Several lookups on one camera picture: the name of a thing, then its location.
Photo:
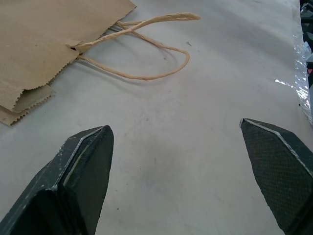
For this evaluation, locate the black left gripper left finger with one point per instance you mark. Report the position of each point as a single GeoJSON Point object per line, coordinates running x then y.
{"type": "Point", "coordinates": [73, 186]}

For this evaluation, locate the clear plastic sheet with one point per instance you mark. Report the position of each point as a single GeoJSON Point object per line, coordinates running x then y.
{"type": "Point", "coordinates": [301, 80]}

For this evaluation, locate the brown paper bag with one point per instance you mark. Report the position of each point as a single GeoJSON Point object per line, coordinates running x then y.
{"type": "Point", "coordinates": [36, 49]}

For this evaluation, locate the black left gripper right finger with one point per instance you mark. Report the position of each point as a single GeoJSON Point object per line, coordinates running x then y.
{"type": "Point", "coordinates": [281, 176]}

